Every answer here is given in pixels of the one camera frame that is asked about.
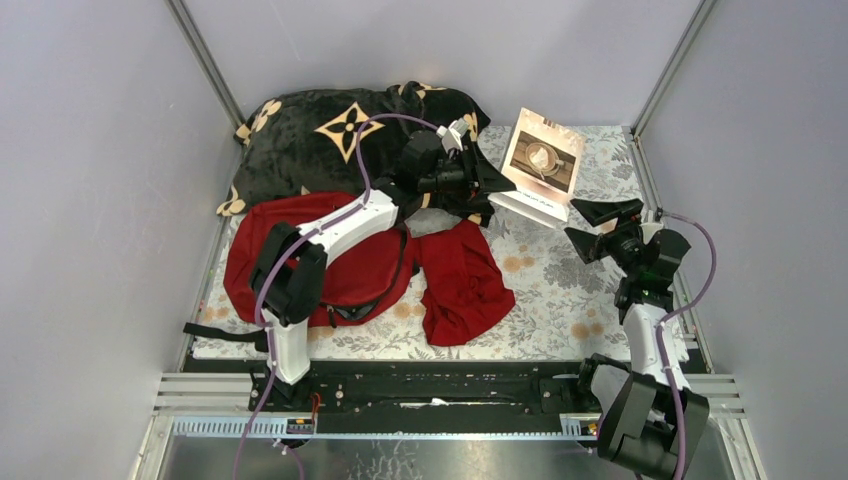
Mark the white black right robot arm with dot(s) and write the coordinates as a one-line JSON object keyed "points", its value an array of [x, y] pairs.
{"points": [[651, 419]]}

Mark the white beige cover book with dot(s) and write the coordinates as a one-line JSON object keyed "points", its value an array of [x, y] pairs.
{"points": [[542, 160]]}

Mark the floral patterned table mat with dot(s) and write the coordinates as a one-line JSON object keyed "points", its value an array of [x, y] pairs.
{"points": [[564, 308]]}

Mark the black floral plush blanket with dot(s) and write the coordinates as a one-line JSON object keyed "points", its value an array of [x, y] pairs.
{"points": [[307, 141]]}

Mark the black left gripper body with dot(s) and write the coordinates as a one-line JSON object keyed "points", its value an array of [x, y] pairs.
{"points": [[473, 178]]}

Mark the red student backpack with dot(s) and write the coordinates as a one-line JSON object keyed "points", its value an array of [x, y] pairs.
{"points": [[349, 291]]}

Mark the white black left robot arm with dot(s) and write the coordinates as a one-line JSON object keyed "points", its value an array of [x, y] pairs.
{"points": [[382, 205]]}

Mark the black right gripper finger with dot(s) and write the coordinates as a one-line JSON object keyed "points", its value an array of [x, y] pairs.
{"points": [[597, 213], [589, 247]]}

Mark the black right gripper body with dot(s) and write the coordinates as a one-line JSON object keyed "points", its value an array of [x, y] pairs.
{"points": [[623, 248]]}

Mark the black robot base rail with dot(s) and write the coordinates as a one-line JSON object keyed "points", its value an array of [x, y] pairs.
{"points": [[432, 397]]}

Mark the red cloth garment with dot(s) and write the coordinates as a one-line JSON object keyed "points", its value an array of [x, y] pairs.
{"points": [[465, 295]]}

